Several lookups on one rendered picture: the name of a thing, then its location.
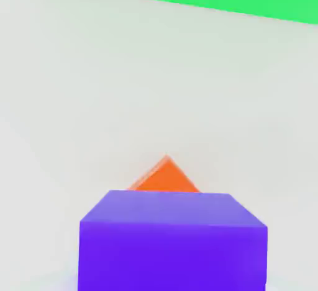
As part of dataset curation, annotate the small purple cube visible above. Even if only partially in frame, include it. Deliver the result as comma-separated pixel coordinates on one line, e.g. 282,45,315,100
77,189,269,291

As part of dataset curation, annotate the small orange cube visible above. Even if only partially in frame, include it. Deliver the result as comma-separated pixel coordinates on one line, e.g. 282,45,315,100
127,154,201,194

